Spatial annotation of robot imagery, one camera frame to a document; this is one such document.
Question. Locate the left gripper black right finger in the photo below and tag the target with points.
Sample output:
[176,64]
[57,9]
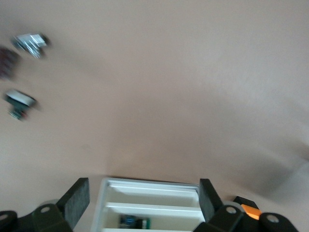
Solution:
[207,205]

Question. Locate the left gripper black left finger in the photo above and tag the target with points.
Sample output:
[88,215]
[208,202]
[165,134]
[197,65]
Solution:
[74,203]

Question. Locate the white plastic drawer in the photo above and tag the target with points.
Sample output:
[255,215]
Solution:
[169,217]
[149,197]

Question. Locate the white drawer cabinet housing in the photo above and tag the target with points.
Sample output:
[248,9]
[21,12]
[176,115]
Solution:
[97,212]

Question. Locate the blue green electrical component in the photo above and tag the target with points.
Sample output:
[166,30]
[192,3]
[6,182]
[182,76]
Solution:
[130,221]

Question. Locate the brown table cover sheet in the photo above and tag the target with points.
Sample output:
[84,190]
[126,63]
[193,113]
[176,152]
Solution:
[169,96]

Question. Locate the dark brown ribbed cylinder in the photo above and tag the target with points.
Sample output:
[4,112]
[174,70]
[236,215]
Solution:
[7,62]

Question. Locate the silver metal tee fitting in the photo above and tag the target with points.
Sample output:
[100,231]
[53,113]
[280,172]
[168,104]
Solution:
[29,42]

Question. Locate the orange black button enclosure box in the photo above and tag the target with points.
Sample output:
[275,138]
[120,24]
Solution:
[251,211]

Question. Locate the black white rectangular push switch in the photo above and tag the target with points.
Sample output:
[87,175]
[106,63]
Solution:
[20,97]

